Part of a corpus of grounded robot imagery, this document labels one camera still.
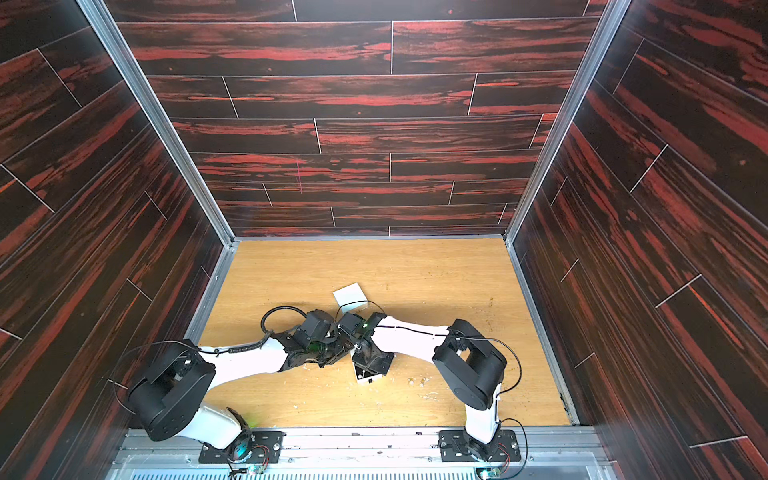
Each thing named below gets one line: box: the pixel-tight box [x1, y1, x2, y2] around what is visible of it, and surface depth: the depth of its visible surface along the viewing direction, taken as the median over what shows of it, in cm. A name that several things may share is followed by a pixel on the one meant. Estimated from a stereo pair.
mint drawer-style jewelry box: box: [332, 282, 369, 316], surface depth 101 cm
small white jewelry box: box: [352, 362, 383, 385], surface depth 85 cm
